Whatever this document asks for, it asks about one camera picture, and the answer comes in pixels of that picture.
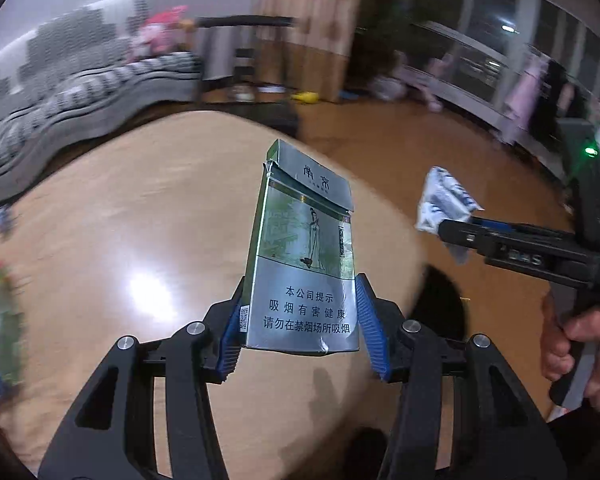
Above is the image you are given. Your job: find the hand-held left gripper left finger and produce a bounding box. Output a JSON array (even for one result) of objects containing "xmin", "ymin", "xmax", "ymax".
[{"xmin": 39, "ymin": 275, "xmax": 253, "ymax": 480}]

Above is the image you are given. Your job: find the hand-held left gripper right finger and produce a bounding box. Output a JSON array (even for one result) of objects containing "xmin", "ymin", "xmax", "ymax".
[{"xmin": 355, "ymin": 273, "xmax": 568, "ymax": 480}]

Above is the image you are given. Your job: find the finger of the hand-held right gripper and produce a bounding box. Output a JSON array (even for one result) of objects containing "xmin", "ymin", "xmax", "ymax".
[
  {"xmin": 472, "ymin": 217, "xmax": 573, "ymax": 240},
  {"xmin": 437, "ymin": 218, "xmax": 488, "ymax": 260}
]

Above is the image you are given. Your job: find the white blue plastic wrapper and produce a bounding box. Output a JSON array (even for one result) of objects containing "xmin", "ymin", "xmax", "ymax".
[{"xmin": 414, "ymin": 166, "xmax": 485, "ymax": 266}]

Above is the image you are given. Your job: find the silver green cigarette pack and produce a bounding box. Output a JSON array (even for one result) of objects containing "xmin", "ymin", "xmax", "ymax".
[{"xmin": 239, "ymin": 139, "xmax": 361, "ymax": 357}]

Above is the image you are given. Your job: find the pink hanging garment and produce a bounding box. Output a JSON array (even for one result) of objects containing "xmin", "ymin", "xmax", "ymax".
[{"xmin": 502, "ymin": 55, "xmax": 546, "ymax": 141}]

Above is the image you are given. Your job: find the dark hanging garment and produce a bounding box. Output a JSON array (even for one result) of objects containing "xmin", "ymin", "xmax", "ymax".
[{"xmin": 545, "ymin": 60, "xmax": 581, "ymax": 126}]

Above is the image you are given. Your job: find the pink toy vehicle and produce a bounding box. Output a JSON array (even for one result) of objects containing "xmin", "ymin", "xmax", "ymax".
[{"xmin": 372, "ymin": 52, "xmax": 446, "ymax": 111}]

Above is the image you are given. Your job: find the green potted plant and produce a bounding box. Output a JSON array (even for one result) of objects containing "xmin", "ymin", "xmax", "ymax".
[{"xmin": 355, "ymin": 0, "xmax": 431, "ymax": 81}]

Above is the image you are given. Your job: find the green snack packet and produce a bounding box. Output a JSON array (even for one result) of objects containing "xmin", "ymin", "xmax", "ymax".
[{"xmin": 0, "ymin": 260, "xmax": 26, "ymax": 386}]

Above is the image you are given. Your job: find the beige checked curtain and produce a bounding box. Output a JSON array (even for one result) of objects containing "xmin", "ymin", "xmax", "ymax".
[{"xmin": 255, "ymin": 0, "xmax": 366, "ymax": 103}]

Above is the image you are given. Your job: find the black white patterned blanket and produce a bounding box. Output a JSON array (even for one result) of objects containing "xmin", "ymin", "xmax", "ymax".
[{"xmin": 0, "ymin": 0, "xmax": 203, "ymax": 211}]

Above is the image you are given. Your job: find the black wooden chair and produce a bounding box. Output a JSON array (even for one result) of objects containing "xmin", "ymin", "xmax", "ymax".
[{"xmin": 194, "ymin": 14, "xmax": 301, "ymax": 137}]

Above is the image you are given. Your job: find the pink plush toy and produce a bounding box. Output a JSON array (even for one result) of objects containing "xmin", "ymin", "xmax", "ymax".
[{"xmin": 132, "ymin": 5, "xmax": 188, "ymax": 58}]

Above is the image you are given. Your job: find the white window frame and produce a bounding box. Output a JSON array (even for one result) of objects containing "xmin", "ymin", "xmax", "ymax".
[{"xmin": 415, "ymin": 0, "xmax": 600, "ymax": 181}]

